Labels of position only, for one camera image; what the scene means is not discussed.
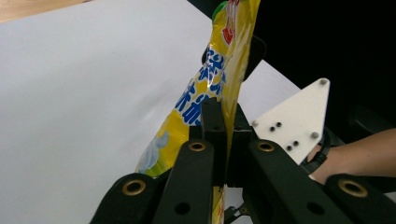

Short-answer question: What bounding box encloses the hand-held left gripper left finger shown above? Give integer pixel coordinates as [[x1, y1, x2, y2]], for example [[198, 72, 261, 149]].
[[200, 97, 228, 188]]

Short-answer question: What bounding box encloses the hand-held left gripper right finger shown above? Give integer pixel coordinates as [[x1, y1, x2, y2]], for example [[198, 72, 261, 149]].
[[226, 103, 259, 189]]

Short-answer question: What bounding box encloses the yellow snack bag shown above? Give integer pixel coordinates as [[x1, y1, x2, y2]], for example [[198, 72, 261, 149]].
[[134, 0, 262, 224]]

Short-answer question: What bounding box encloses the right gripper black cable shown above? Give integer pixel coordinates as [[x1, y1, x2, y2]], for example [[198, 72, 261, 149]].
[[299, 126, 345, 175]]

